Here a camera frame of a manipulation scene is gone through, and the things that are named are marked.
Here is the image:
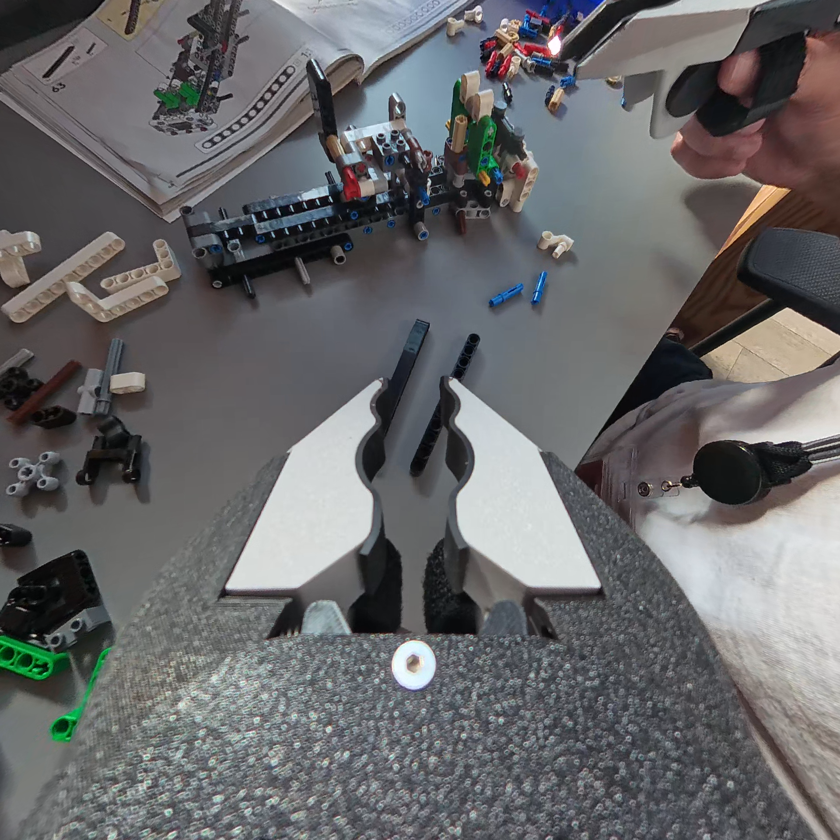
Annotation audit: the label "black solid long lego beam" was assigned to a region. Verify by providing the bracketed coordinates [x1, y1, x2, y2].
[382, 319, 432, 442]

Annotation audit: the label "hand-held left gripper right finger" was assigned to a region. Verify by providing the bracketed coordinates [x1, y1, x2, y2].
[438, 376, 605, 632]

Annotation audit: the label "white L-shaped lego beam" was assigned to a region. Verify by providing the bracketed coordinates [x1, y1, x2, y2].
[64, 276, 169, 324]
[99, 238, 182, 294]

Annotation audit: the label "brown lego axle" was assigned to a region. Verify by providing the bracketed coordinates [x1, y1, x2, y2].
[5, 358, 84, 422]

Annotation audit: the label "lego instruction booklet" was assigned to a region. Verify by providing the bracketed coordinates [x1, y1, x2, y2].
[0, 0, 475, 222]

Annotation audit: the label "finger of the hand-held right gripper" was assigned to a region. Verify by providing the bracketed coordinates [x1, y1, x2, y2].
[562, 0, 665, 64]
[573, 2, 757, 82]

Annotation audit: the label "partly built lego model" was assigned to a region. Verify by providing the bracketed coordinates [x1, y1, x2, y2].
[180, 58, 540, 299]

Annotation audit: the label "black lego frame piece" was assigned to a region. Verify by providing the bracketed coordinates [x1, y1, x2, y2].
[75, 415, 144, 488]

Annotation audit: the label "white straight long lego beam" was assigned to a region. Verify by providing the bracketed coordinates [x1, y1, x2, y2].
[0, 231, 127, 324]

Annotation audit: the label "black holed long lego beam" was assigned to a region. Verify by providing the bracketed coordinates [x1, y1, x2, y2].
[409, 332, 483, 478]

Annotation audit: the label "black badge reel lanyard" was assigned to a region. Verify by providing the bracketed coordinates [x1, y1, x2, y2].
[640, 435, 840, 508]

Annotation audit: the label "black and grey lego subassembly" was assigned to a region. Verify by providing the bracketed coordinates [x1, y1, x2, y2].
[0, 549, 114, 653]

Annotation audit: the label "pile of small lego parts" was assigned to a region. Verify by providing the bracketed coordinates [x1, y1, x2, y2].
[445, 0, 626, 114]

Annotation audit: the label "black chair armrest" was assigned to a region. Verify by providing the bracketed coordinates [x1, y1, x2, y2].
[688, 227, 840, 360]

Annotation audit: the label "grey lego axle connector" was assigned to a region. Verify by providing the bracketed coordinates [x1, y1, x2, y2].
[76, 338, 127, 419]

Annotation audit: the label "white bent lego beam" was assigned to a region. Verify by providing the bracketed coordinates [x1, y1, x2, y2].
[0, 228, 43, 290]

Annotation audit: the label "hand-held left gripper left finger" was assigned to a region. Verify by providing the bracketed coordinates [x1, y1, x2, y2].
[223, 377, 389, 634]

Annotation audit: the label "light grey lego joint piece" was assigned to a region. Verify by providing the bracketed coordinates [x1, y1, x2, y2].
[5, 451, 64, 497]

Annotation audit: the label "green lego beam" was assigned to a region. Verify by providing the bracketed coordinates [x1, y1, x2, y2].
[0, 634, 71, 678]

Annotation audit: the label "green flexible lego rod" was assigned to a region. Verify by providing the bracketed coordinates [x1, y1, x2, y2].
[50, 645, 114, 744]

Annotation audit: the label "clear badge holder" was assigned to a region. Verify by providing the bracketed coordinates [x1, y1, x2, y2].
[576, 445, 678, 534]

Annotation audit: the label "person's dark trousers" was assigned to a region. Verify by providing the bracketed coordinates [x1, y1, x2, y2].
[599, 336, 714, 455]

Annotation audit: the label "person's right hand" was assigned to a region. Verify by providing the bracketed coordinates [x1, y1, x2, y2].
[671, 16, 840, 201]

